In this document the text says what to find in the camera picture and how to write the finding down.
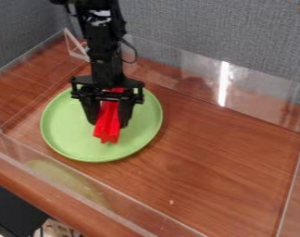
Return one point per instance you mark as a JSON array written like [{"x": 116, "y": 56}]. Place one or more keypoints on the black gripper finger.
[
  {"x": 91, "y": 106},
  {"x": 124, "y": 112}
]

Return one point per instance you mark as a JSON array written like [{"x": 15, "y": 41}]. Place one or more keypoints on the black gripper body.
[{"x": 123, "y": 90}]

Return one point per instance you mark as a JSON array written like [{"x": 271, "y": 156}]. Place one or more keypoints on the red cloth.
[{"x": 107, "y": 125}]

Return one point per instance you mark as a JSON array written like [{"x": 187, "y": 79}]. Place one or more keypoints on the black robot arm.
[{"x": 101, "y": 26}]

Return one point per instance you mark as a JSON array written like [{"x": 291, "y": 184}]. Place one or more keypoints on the green plate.
[{"x": 67, "y": 132}]

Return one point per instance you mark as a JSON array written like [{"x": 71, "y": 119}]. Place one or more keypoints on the clear acrylic corner bracket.
[{"x": 75, "y": 47}]

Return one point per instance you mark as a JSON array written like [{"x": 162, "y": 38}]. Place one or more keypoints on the clear acrylic enclosure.
[{"x": 218, "y": 175}]

